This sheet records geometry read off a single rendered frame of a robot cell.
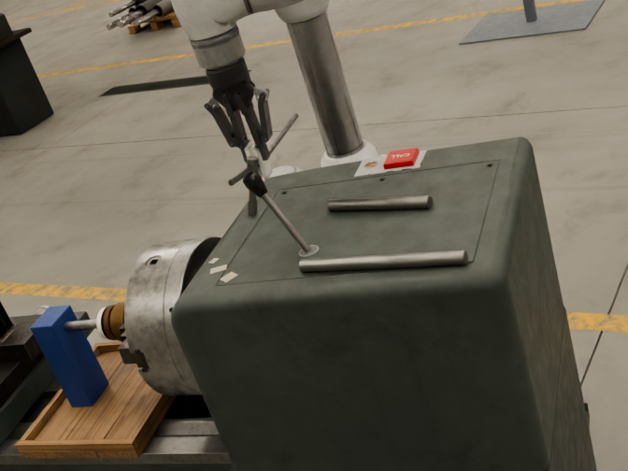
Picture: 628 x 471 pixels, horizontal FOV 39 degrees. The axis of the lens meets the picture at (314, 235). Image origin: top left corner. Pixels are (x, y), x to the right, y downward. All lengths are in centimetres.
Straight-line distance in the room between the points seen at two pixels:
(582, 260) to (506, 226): 225
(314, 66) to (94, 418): 97
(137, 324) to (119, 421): 34
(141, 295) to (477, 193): 65
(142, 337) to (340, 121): 84
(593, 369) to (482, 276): 182
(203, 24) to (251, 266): 43
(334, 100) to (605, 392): 137
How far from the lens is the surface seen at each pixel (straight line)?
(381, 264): 139
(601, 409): 297
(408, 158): 173
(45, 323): 200
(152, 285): 171
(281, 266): 151
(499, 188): 156
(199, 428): 191
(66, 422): 208
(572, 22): 642
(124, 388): 209
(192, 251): 172
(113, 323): 189
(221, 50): 161
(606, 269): 361
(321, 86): 222
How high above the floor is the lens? 195
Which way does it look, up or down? 26 degrees down
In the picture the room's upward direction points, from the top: 18 degrees counter-clockwise
